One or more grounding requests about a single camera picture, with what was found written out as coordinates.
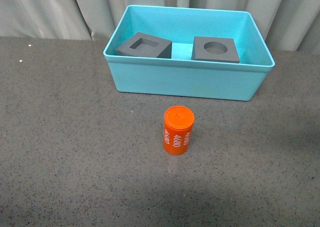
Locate orange cylinder marked 4680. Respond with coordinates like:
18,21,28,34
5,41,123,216
163,105,195,156

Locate gray cube with round hole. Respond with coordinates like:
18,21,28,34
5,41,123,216
191,36,240,64

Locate gray pleated curtain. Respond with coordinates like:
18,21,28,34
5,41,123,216
0,0,320,54

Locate gray cube with square hole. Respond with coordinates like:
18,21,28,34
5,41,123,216
115,32,172,59

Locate blue plastic box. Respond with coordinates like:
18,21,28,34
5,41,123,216
103,5,275,101

